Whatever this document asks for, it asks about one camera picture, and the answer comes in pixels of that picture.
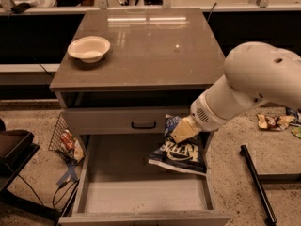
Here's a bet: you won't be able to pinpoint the blue Kettle chip bag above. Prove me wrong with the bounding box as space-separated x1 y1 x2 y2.
149 115 207 175

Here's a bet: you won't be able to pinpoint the black chair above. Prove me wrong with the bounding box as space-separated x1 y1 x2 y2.
0 120 60 222

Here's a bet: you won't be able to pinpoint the green packet on floor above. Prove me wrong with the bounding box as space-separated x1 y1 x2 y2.
291 127 301 139

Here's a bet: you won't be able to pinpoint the grey drawer cabinet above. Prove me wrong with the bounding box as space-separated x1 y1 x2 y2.
49 8 239 155

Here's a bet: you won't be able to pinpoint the open bottom drawer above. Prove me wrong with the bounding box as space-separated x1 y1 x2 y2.
59 134 230 226

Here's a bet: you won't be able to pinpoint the white bowl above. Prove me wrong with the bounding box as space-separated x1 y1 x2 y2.
68 36 111 63

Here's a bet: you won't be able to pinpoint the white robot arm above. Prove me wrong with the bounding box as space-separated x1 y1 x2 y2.
171 42 301 143

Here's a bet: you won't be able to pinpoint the black cable on floor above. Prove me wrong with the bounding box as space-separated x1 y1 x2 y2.
51 178 79 210

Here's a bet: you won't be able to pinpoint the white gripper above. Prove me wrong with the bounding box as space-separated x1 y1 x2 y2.
171 94 227 143

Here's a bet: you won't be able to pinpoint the closed drawer with black handle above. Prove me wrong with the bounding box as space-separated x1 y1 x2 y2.
62 106 189 135

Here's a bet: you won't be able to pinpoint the snack wrappers on floor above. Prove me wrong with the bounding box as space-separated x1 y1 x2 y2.
257 114 294 131

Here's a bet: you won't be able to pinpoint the blue tape cross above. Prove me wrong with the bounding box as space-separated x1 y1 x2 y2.
56 163 78 186

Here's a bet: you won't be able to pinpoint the black pole on floor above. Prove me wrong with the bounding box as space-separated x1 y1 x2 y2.
240 145 277 226

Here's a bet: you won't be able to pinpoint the red snack packet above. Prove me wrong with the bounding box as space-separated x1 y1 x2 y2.
60 130 74 151

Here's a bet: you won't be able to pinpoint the wire basket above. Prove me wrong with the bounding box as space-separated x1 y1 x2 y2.
48 115 84 165

